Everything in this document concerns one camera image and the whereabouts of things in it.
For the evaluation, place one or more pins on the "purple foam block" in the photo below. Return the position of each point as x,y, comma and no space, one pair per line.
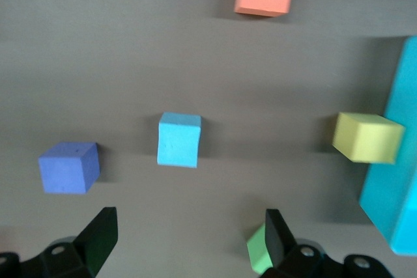
65,170

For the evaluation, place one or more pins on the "light blue foam block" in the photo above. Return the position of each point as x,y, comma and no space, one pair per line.
178,141

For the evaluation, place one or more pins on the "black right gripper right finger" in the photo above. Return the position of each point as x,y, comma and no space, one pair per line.
278,239

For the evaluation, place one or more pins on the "yellow foam block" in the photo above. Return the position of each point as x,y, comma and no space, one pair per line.
368,138

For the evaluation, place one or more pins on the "brown table cover sheet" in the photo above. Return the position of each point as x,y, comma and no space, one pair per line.
97,63

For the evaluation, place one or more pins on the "cyan plastic bin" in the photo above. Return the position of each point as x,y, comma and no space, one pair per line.
394,161

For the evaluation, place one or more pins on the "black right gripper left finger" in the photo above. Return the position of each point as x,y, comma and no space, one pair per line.
101,235

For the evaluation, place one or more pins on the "green foam block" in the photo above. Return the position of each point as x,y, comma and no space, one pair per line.
259,252

